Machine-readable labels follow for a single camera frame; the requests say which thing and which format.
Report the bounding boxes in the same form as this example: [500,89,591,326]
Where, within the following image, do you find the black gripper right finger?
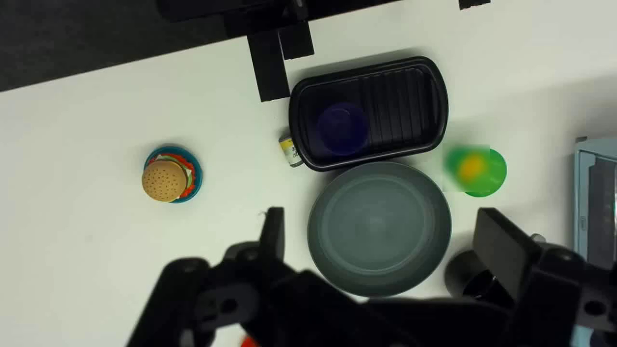
[473,206,548,304]

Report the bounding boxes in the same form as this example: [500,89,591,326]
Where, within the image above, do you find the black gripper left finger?
[259,206,288,266]

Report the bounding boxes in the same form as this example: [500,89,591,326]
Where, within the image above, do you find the green plastic cup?
[444,146,510,198]

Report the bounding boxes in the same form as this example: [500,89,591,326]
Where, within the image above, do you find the yellow toy pasta piece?
[458,154,493,185]
[464,152,493,183]

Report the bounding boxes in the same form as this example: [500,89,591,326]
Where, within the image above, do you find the grey round plate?
[307,160,454,299]

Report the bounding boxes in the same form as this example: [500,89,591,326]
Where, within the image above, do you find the blue plastic cup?
[315,100,373,156]

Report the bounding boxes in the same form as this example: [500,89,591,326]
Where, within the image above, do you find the small yellow white block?
[279,131,305,170]

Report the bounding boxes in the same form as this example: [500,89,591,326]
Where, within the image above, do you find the small teal saucer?
[144,143,205,206]

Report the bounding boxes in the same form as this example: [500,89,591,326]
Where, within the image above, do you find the light blue toaster oven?
[570,133,617,347]

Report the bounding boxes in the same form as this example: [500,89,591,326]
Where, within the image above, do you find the toy hamburger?
[142,152,198,202]

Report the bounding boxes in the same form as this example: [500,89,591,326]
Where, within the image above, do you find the long black tape strip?
[248,27,292,104]

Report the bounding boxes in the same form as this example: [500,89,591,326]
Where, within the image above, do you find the black ribbed rectangular tray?
[288,54,452,173]

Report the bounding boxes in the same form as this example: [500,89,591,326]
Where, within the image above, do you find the short black tape strip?
[277,21,317,62]

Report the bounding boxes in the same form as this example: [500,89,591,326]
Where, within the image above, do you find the black perforated bench top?
[0,0,402,94]

